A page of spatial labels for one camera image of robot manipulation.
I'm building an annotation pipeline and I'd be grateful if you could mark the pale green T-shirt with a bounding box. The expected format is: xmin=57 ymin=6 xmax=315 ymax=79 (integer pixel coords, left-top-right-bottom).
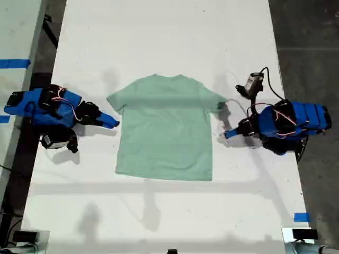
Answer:
xmin=106 ymin=74 xmax=228 ymax=182

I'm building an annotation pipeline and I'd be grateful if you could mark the black metal bar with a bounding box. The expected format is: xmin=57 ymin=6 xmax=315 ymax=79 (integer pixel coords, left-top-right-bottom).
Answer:
xmin=43 ymin=13 xmax=59 ymax=50

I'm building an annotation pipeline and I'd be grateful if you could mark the long blue tape strip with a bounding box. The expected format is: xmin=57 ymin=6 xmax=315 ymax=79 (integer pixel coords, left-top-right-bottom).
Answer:
xmin=0 ymin=59 xmax=32 ymax=68

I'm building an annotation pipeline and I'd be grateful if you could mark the square blue tape piece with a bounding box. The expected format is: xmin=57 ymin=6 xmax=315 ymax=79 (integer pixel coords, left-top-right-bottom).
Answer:
xmin=293 ymin=212 xmax=310 ymax=223

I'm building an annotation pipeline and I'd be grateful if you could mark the small black box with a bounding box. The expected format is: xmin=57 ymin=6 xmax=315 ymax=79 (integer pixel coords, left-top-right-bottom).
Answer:
xmin=292 ymin=229 xmax=318 ymax=240
xmin=12 ymin=230 xmax=38 ymax=243

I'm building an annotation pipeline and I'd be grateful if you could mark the grey metal pipe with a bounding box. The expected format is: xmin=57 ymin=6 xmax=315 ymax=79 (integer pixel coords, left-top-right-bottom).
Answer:
xmin=0 ymin=244 xmax=38 ymax=254
xmin=286 ymin=243 xmax=339 ymax=254

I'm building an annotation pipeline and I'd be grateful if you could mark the black camera stalk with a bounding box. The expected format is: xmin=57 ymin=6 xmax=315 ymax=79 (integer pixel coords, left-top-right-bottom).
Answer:
xmin=248 ymin=95 xmax=258 ymax=117

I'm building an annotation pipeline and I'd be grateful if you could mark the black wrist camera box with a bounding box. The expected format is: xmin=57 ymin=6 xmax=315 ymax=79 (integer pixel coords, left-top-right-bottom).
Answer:
xmin=235 ymin=71 xmax=264 ymax=100
xmin=39 ymin=131 xmax=79 ymax=154

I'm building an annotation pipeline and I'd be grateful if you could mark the black camera cable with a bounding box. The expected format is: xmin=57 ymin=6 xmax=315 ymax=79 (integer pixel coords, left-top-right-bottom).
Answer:
xmin=259 ymin=66 xmax=289 ymax=103

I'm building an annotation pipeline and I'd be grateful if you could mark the black arm base cable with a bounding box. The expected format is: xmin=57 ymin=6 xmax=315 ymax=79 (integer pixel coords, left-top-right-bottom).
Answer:
xmin=296 ymin=136 xmax=309 ymax=162

